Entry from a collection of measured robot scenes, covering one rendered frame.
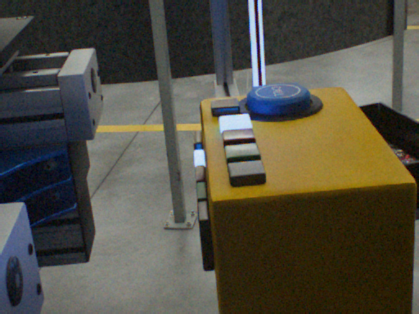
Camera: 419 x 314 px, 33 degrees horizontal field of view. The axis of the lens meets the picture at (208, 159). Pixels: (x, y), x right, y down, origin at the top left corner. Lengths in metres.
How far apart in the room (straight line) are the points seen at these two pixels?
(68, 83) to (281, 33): 1.68
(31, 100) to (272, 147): 0.56
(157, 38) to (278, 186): 2.04
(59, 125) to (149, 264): 1.52
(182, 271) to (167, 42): 0.77
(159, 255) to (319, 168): 2.09
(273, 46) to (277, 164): 2.15
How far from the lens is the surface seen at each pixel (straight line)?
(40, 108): 0.91
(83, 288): 2.32
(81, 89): 0.89
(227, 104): 0.44
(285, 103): 0.43
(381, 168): 0.35
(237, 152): 0.36
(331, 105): 0.44
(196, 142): 0.44
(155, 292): 2.24
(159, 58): 2.38
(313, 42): 2.58
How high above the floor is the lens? 1.22
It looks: 23 degrees down
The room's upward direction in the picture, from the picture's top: 5 degrees counter-clockwise
